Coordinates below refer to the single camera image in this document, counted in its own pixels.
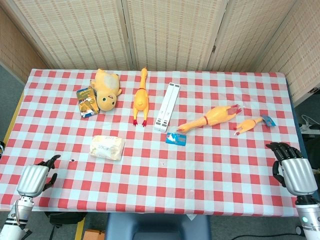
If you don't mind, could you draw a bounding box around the white power strip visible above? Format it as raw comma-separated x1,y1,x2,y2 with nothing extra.
299,114,320,136

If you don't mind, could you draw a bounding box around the blue chair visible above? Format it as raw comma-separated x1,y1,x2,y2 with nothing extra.
104,212,211,240

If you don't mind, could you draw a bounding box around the red white checkered tablecloth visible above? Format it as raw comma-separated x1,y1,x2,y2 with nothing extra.
0,68,306,217

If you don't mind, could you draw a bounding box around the large rubber chicken toy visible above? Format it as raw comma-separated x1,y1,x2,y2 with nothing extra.
176,105,243,133

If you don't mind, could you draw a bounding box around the woven folding screen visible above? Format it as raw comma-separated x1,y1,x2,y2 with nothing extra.
0,0,320,105

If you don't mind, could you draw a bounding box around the small rubber chicken toy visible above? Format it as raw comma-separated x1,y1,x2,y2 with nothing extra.
233,117,264,136

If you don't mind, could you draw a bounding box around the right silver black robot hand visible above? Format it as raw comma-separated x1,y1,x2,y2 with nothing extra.
265,142,319,197

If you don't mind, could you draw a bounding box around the small printed snack box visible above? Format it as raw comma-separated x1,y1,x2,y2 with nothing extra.
75,86,101,118

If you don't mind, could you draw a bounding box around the small blue tag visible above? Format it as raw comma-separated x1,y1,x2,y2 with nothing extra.
261,115,276,127

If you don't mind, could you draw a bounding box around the white tissue pack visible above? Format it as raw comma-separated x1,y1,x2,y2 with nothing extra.
89,135,126,161

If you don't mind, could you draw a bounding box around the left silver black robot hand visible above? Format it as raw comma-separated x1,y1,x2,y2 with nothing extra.
16,154,62,198

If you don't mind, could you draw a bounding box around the white folding stand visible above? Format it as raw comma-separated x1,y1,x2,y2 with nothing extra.
153,82,181,133

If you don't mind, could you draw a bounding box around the yellow rubber chicken toy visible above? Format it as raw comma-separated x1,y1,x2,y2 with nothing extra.
132,67,149,128

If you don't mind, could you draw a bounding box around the black bag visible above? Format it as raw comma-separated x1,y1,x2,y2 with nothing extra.
44,211,88,229

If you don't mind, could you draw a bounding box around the yellow plush toy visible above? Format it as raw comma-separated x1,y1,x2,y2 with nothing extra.
90,68,123,112

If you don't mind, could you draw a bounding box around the blue white card packet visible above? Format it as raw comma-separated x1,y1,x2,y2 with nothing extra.
165,132,188,146

